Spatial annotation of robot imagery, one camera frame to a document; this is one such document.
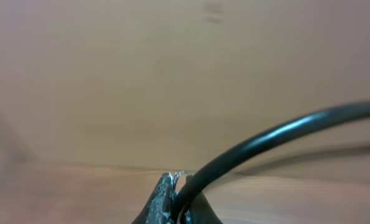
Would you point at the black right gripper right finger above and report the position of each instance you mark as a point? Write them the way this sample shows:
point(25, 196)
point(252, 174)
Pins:
point(199, 211)

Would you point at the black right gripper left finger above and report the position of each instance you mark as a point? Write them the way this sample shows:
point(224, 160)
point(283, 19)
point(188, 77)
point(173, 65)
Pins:
point(157, 208)

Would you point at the brown cardboard backboard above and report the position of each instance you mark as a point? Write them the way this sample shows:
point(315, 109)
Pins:
point(172, 84)

